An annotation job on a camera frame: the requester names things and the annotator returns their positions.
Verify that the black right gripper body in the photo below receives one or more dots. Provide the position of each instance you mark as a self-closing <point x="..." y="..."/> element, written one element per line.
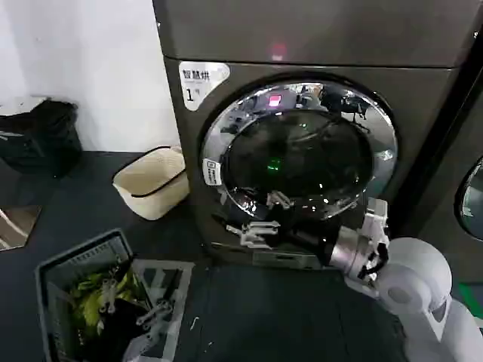
<point x="307" y="245"/>

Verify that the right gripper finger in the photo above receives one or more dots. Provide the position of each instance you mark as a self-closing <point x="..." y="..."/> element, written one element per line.
<point x="260" y="234"/>
<point x="279" y="200"/>

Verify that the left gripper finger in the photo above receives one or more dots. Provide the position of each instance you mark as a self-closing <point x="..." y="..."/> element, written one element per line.
<point x="156" y="312"/>
<point x="108" y="298"/>

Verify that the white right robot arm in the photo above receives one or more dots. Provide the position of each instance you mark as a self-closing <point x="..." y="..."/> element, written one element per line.
<point x="415" y="271"/>

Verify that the green patterned garment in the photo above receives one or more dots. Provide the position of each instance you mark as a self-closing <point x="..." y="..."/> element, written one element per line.
<point x="88" y="298"/>

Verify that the black garment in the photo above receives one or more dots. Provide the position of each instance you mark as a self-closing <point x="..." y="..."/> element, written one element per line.
<point x="122" y="320"/>

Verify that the round chrome glass dryer door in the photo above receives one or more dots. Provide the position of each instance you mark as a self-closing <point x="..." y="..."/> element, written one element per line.
<point x="302" y="151"/>

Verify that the dark grey plastic laundry basket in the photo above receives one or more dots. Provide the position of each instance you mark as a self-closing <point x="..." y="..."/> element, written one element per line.
<point x="56" y="275"/>

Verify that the small white door sticker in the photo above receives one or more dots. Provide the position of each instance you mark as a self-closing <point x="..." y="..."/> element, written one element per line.
<point x="212" y="172"/>

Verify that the brown flat board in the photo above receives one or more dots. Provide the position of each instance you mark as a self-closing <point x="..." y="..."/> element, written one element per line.
<point x="20" y="226"/>

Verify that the beige woven laundry basket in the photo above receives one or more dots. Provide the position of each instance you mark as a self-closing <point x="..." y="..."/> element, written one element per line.
<point x="151" y="181"/>

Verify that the white dryer number label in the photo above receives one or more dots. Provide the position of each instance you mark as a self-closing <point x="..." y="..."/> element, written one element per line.
<point x="196" y="81"/>

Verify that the grey dryer with number label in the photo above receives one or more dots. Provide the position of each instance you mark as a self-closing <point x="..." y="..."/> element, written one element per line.
<point x="339" y="41"/>

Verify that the black bin with bag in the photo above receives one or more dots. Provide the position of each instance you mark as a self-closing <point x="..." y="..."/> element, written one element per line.
<point x="45" y="139"/>

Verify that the grey dryer without label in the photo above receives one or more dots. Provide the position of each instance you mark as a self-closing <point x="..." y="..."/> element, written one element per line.
<point x="458" y="120"/>

